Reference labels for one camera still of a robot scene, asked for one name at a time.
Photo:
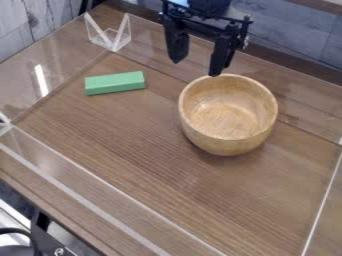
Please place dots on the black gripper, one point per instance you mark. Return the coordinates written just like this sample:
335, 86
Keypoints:
203, 16

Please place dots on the round wooden bowl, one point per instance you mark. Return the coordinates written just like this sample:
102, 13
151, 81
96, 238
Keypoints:
227, 114

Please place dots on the green rectangular block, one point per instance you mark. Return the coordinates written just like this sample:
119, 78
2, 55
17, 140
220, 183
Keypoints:
115, 83

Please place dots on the clear acrylic tray wall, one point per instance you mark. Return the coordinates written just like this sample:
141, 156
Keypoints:
111, 220

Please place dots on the black table leg bracket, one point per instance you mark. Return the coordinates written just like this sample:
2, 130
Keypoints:
54, 240

